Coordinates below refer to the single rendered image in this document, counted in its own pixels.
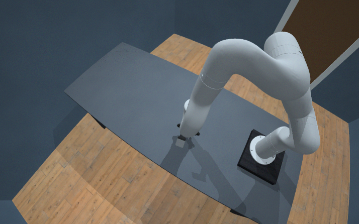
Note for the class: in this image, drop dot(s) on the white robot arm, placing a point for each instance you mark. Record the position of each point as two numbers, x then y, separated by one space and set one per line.
280 71

